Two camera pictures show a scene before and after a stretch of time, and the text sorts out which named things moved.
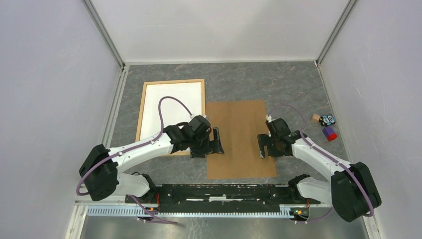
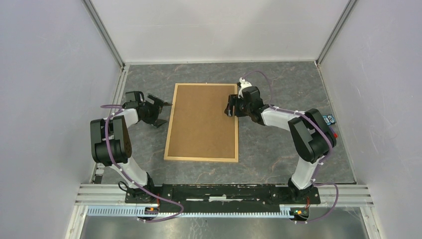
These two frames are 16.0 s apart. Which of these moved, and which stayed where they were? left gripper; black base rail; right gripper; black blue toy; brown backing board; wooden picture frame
Moved: brown backing board; left gripper; wooden picture frame; right gripper
Stayed: black blue toy; black base rail
